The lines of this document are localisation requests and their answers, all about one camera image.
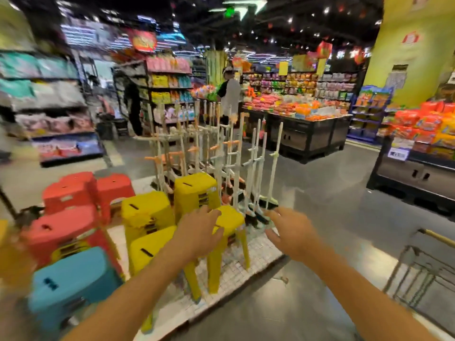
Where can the long shelf of snack goods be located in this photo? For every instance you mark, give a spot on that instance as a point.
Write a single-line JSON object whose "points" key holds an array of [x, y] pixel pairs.
{"points": [[302, 85]]}

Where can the yellow sign board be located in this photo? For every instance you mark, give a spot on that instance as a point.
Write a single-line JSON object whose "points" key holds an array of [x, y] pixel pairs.
{"points": [[283, 68]]}

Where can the metal shopping cart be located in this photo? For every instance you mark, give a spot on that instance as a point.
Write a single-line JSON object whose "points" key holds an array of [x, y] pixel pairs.
{"points": [[419, 273]]}

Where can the dark display table with drawers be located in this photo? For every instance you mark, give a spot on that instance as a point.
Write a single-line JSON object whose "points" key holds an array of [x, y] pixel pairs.
{"points": [[412, 173]]}

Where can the shelf of packaged tissue goods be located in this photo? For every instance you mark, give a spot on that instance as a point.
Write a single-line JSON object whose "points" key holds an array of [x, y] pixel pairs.
{"points": [[46, 106]]}

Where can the shelf of pink yellow goods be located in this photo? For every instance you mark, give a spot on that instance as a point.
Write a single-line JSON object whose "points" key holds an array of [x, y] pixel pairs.
{"points": [[167, 81]]}

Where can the blue display stand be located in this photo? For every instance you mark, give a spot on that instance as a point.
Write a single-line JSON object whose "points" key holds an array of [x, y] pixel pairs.
{"points": [[369, 113]]}

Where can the green striped column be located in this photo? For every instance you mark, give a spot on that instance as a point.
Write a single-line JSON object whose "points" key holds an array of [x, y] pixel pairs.
{"points": [[215, 67]]}

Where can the black display table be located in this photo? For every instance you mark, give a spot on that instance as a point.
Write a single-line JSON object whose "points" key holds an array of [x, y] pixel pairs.
{"points": [[305, 134]]}

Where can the blue plastic stool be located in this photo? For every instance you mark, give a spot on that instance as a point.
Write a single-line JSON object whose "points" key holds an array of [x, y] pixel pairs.
{"points": [[71, 280]]}

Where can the white display platform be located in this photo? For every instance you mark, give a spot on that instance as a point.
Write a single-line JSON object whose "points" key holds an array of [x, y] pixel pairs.
{"points": [[245, 262]]}

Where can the person's left forearm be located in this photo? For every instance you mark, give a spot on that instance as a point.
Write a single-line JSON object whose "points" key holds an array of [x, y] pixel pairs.
{"points": [[131, 301]]}

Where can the yellow green pillar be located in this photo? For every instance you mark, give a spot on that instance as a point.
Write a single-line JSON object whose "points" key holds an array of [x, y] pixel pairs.
{"points": [[408, 49]]}

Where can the pile of colourful snack packets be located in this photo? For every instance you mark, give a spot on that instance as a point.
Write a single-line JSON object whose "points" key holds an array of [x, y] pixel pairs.
{"points": [[295, 106]]}

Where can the green exit sign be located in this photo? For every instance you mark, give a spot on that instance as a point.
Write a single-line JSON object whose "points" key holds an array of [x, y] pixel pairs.
{"points": [[230, 11]]}

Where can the person's right hand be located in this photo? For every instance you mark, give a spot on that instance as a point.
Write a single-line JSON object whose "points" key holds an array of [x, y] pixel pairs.
{"points": [[293, 232]]}

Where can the person's right forearm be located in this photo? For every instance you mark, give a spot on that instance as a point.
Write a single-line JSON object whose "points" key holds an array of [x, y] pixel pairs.
{"points": [[366, 298]]}

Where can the white price tag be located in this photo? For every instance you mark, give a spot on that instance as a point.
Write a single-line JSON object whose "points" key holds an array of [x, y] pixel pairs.
{"points": [[398, 153]]}

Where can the person's right thumb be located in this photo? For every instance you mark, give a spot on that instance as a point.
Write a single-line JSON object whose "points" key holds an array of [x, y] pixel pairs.
{"points": [[272, 236]]}

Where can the red plastic stool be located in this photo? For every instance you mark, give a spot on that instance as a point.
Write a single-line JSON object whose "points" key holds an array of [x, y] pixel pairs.
{"points": [[76, 179], [115, 189], [60, 229], [65, 198]]}

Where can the red hanging banner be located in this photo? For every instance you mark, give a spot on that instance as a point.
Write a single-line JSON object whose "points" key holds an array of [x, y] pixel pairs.
{"points": [[143, 40]]}

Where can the person's left thumb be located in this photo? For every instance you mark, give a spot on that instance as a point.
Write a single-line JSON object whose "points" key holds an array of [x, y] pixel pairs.
{"points": [[217, 235]]}

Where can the orange yellow plastic stool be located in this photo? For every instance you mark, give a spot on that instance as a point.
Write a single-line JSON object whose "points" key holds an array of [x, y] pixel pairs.
{"points": [[12, 261]]}

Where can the person's left hand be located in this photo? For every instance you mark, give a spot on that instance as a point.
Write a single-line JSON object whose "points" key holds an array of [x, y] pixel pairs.
{"points": [[197, 232]]}

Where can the pile of red orange packets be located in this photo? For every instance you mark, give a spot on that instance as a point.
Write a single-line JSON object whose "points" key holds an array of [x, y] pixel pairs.
{"points": [[423, 126]]}

